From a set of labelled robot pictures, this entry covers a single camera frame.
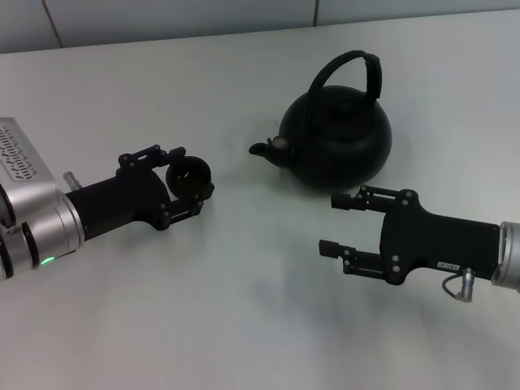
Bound black round teapot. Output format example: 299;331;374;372
248;50;393;192

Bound dark brown teacup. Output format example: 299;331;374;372
165;156;212;200

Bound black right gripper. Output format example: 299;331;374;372
318;184;500;286

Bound silver right gripper cable connector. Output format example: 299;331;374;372
440;266;479;302

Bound silver left gripper cable connector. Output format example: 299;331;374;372
62;171;83;192

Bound silver gripper cable connector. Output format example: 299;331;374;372
62;171;83;192
440;266;479;302

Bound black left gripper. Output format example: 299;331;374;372
64;144;215;241

